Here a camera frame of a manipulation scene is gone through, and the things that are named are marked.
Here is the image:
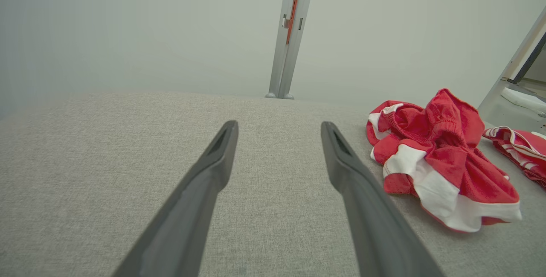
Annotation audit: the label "red white striped jersey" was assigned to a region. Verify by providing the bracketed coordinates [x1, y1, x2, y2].
[483, 126, 546, 190]

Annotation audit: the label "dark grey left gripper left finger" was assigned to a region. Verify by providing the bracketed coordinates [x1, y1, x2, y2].
[112, 120, 239, 277]

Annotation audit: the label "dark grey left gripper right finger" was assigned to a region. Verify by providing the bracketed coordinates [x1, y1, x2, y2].
[321, 121, 444, 277]

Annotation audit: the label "grey metal frame post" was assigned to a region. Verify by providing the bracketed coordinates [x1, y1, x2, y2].
[478, 6, 546, 115]
[264, 0, 317, 100]

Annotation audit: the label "red shorts with white trim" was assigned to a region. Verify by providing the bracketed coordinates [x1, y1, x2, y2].
[366, 88, 523, 233]

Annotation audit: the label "white flat sheet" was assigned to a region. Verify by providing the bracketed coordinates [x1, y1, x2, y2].
[500, 87, 546, 114]

